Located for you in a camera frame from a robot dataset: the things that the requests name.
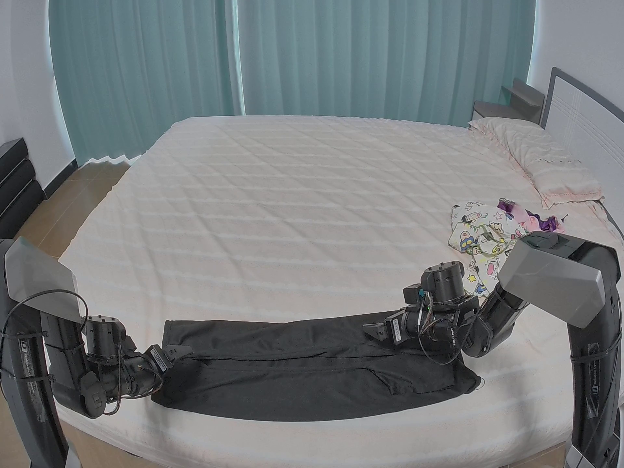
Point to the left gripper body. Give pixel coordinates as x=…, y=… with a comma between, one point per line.
x=144, y=373

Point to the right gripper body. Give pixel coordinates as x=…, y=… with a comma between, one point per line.
x=414, y=327

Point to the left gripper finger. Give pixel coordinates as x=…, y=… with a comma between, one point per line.
x=178, y=352

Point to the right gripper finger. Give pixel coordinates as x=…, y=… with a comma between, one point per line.
x=379, y=332

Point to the black garment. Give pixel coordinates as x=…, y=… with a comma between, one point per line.
x=292, y=359

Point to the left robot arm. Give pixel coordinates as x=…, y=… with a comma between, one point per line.
x=34, y=276

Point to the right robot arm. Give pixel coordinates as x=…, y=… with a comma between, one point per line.
x=555, y=276

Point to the bed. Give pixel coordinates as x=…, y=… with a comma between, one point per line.
x=292, y=188

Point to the white printed pyjama garment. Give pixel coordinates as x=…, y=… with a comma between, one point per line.
x=480, y=246

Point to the pink garment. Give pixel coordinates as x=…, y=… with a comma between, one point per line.
x=526, y=222

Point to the purple garment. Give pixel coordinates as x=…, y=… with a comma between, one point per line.
x=548, y=222

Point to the pale pink pillow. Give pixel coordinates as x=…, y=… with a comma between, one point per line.
x=541, y=159

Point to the black chest of drawers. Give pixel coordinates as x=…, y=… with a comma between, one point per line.
x=17, y=183

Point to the grey bedside table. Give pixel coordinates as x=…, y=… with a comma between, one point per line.
x=512, y=103

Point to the blue-green curtain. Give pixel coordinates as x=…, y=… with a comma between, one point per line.
x=390, y=42
x=146, y=66

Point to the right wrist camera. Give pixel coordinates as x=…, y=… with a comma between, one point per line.
x=416, y=295

